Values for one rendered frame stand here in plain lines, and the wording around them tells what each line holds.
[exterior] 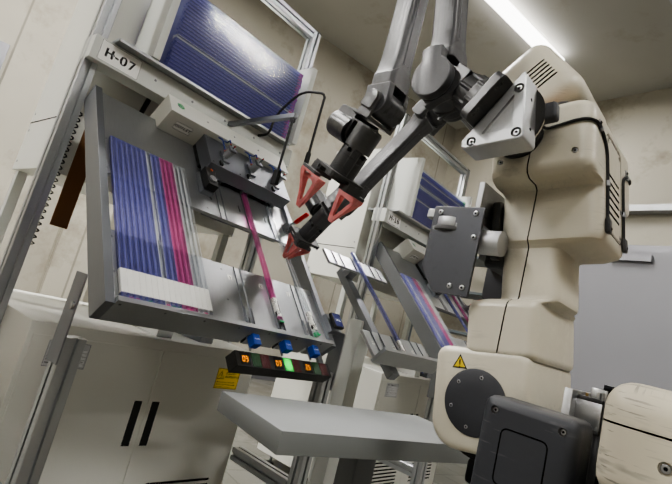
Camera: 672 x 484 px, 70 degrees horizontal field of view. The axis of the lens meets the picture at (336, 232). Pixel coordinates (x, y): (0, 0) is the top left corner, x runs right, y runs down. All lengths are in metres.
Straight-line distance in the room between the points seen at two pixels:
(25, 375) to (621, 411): 1.18
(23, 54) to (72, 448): 3.68
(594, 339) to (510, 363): 4.45
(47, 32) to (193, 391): 3.71
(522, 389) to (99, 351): 1.01
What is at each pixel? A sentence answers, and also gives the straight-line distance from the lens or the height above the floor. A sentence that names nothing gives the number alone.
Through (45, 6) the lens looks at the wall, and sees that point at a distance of 4.85.
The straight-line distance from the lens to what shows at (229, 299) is 1.25.
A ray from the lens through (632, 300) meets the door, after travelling 5.21.
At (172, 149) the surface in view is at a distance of 1.54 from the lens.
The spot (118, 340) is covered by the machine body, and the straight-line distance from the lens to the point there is 1.41.
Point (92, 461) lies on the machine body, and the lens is 1.50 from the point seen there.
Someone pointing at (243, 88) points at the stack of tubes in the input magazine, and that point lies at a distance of 1.76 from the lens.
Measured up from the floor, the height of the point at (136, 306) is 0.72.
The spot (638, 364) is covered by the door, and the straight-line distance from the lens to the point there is 5.10.
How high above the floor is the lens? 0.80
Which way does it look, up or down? 10 degrees up
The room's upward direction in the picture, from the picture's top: 15 degrees clockwise
